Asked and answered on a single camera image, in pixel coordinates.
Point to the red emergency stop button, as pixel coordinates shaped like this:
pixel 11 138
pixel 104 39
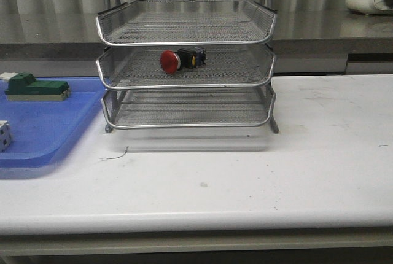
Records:
pixel 188 58

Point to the grey stone counter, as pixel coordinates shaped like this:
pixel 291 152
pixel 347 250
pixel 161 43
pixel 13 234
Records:
pixel 330 32

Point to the blue plastic tray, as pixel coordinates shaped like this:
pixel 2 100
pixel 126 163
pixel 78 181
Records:
pixel 42 130

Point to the green terminal block component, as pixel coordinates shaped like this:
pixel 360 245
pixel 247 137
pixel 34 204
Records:
pixel 25 87

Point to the white circuit breaker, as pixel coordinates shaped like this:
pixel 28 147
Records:
pixel 5 135

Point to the thin wire scrap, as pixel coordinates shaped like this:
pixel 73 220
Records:
pixel 124 152

